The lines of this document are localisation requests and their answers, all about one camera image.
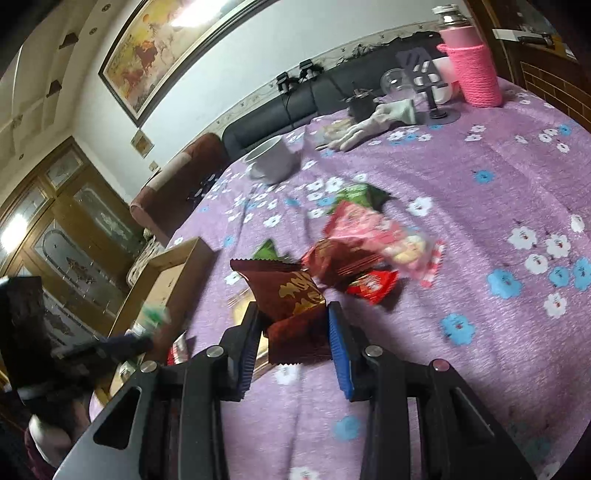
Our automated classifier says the dark red snack packet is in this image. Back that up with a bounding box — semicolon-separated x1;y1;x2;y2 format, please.
301;237;385;291

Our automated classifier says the bright red snack packet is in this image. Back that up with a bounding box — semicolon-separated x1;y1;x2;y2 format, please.
345;270;400;306

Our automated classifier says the small green snack packet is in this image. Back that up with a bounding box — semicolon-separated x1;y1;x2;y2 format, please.
137;306;172;329

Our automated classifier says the white mug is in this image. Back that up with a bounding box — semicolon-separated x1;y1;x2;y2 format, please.
243;135;302;186

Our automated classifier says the framed painting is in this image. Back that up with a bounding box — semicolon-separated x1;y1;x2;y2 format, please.
98;0;280;128

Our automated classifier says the purple floral tablecloth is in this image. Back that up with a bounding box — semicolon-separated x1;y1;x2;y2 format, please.
90;76;591;480

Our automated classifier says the cardboard box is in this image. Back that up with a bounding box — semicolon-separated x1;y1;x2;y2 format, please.
109;237;214;402

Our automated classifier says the clear wrapped snack packet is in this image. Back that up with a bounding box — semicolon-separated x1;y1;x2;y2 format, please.
314;119;357;150

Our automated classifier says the black sofa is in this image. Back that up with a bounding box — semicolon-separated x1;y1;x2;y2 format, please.
222;31;445;160

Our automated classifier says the black device on sofa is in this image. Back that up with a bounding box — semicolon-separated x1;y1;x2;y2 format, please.
276;59;325;95

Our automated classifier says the metal door handle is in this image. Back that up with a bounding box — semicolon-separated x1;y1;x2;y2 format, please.
491;28;556;49

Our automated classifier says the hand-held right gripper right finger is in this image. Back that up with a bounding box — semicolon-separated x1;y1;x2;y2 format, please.
328;302;539;480

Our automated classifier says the small black box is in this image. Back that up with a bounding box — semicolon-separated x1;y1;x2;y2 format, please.
347;87;385;120

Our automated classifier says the white glove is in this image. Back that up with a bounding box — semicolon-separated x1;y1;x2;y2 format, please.
327;99;417;153

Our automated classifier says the wooden glass-door cabinet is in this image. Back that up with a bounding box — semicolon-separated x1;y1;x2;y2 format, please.
0;137;145;352

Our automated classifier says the white round container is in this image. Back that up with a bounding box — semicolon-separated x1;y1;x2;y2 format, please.
429;57;463;105

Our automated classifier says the black phone stand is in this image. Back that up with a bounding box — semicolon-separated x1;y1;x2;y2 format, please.
395;46;462;126

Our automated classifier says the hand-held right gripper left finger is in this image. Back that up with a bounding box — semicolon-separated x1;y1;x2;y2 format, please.
53;302;260;480

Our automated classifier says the red packet in box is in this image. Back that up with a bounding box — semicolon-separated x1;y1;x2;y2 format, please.
167;336;197;367

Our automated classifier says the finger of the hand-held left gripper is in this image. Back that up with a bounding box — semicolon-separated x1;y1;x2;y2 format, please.
98;333;157;363

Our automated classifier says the brown gold-print snack packet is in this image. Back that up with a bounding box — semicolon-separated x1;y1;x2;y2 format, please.
230;258;334;366

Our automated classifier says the brown armchair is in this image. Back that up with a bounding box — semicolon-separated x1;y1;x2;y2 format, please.
129;133;232;247

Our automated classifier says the pink red snack packet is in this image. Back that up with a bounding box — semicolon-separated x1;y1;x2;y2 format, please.
322;202;446;289

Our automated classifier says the wooden door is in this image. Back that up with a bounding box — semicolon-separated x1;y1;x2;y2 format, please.
464;0;591;134

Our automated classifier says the green triangular snack packet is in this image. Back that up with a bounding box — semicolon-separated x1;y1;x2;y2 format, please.
252;239;291;265

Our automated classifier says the pink bottle with knitted sleeve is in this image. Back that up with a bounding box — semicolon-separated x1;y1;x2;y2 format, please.
432;4;504;110

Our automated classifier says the clear plastic cup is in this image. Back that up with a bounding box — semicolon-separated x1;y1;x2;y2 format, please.
380;68;417;103

